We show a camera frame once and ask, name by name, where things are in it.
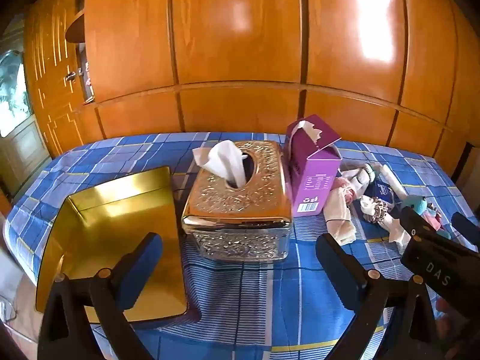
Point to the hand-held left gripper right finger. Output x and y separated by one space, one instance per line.
327 264

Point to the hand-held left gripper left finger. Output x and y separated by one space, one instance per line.
144 270

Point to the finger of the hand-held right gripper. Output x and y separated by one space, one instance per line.
414 219
465 227

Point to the brown satin scrunchie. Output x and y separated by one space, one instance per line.
378 213

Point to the gold metal tray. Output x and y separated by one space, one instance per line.
112 210

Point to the pink soft cloth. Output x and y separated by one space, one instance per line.
433 221

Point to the white soft roll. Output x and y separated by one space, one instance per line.
392 180

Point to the teal plush toy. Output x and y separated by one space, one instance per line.
418 204

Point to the white crumpled cloth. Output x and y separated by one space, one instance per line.
399 234

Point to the blue tissue packet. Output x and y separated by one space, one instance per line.
378 192

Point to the beige rolled socks teal band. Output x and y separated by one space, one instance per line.
360 174

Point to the purple tissue carton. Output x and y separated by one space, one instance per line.
315 180

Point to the blue plaid bedsheet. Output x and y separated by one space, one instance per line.
240 300

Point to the ornate gold tissue box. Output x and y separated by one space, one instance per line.
232 198

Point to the white tissue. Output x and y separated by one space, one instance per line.
221 157

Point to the glass panel door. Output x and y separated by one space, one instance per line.
17 93

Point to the wooden wardrobe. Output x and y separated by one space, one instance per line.
240 45

